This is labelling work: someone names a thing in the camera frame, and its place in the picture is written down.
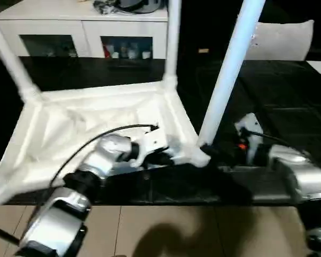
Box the white plastic table top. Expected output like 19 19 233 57
0 80 212 205

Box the black cabinet with gold label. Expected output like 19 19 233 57
167 0 257 61

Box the grey pillow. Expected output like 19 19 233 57
246 20 315 62

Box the grey round pot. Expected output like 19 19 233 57
117 0 166 13

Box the white sideboard cabinet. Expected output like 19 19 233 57
0 4 169 59

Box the black clutter on sideboard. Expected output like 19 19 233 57
93 0 118 14

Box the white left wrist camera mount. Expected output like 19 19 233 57
131 127 177 168

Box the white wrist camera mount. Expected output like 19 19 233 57
234 112 264 164
131 127 177 168

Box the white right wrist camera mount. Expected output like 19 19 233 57
234 112 264 164

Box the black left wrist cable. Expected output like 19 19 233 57
18 123 160 241

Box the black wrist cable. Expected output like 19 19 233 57
246 130 311 156
18 123 160 241

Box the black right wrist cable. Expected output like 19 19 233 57
246 130 311 156

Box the black metal frame leg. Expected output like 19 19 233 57
0 223 19 246

